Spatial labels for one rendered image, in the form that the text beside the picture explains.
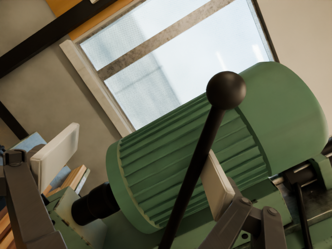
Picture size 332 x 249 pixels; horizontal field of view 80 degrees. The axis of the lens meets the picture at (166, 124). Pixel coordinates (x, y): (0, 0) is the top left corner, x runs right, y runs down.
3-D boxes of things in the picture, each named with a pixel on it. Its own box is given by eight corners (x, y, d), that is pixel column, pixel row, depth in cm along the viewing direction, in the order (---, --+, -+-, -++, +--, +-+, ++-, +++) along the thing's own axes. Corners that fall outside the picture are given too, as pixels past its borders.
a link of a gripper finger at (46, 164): (40, 196, 14) (28, 194, 14) (77, 149, 21) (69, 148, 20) (40, 159, 13) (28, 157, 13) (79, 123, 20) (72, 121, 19)
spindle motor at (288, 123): (114, 131, 43) (247, 55, 39) (155, 187, 49) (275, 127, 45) (89, 181, 27) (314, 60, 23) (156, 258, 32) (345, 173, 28)
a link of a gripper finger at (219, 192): (226, 191, 14) (236, 192, 15) (205, 147, 21) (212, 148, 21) (214, 222, 15) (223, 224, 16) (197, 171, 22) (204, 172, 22)
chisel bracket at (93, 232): (37, 201, 42) (69, 184, 41) (79, 242, 47) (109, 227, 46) (14, 231, 35) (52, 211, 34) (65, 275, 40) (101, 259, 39)
